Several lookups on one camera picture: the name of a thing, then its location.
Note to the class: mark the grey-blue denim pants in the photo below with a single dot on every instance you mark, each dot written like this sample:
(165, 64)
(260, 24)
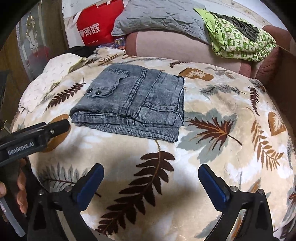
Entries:
(133, 100)

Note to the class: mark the person's left hand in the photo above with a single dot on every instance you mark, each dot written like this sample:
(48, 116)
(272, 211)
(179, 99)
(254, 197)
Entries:
(13, 191)

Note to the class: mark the red paper shopping bag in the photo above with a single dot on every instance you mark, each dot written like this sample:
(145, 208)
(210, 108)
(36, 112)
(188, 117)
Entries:
(95, 23)

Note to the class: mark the leaf-pattern fleece blanket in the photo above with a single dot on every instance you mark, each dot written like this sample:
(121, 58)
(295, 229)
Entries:
(151, 189)

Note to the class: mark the pink quilted bed cover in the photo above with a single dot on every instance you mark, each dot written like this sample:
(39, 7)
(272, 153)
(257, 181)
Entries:
(183, 48)

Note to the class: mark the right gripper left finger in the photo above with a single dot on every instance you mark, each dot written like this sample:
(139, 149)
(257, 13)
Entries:
(44, 223)

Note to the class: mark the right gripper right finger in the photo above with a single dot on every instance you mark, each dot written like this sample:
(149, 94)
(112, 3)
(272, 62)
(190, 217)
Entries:
(229, 200)

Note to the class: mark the brown cardboard box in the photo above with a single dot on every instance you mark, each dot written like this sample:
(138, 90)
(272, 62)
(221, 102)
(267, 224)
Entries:
(281, 88)

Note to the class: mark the grey quilted pillow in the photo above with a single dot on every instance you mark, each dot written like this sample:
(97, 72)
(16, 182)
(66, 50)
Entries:
(172, 16)

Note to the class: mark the green patterned folded cloth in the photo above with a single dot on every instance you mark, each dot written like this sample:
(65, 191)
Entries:
(236, 38)

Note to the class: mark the black garment on bed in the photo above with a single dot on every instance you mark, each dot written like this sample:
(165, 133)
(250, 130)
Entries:
(82, 51)

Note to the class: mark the wooden glass-panel door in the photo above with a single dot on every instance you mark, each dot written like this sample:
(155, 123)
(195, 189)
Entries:
(37, 37)

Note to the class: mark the white patterned pillow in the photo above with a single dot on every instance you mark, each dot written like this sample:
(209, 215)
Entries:
(56, 69)

